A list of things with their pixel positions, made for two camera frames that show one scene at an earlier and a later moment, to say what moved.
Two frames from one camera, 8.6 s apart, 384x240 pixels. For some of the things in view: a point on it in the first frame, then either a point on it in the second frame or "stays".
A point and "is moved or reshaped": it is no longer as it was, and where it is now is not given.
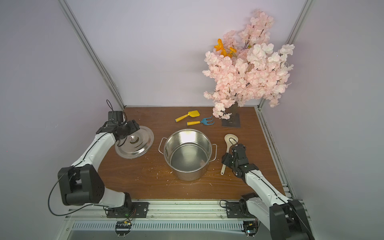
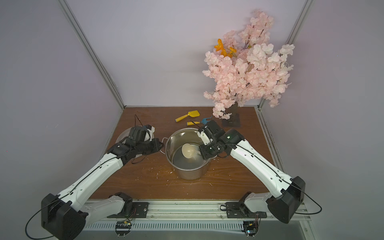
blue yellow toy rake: (204, 121) stays
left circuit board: (122, 228) stays
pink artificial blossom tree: (246, 66) stays
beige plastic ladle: (230, 140) is moved or reshaped
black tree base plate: (234, 121) stays
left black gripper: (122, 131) → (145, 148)
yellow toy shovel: (194, 113) stays
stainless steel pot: (188, 152) stays
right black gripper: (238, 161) → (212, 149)
